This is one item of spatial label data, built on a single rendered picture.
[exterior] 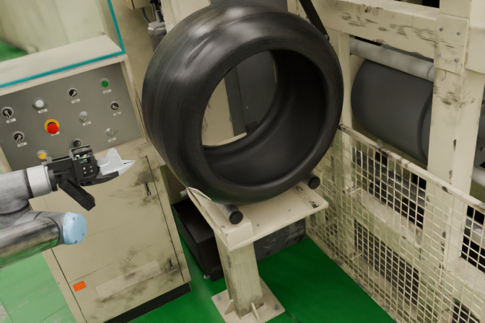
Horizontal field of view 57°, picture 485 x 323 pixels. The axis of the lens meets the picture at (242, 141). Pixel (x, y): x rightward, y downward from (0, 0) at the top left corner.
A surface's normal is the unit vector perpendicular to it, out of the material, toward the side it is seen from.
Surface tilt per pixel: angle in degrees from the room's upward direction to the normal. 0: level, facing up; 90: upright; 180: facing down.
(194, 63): 55
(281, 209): 0
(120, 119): 90
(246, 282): 90
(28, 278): 0
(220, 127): 90
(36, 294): 0
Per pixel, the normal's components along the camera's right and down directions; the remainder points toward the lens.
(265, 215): -0.15, -0.86
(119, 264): 0.45, 0.38
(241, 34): 0.10, -0.33
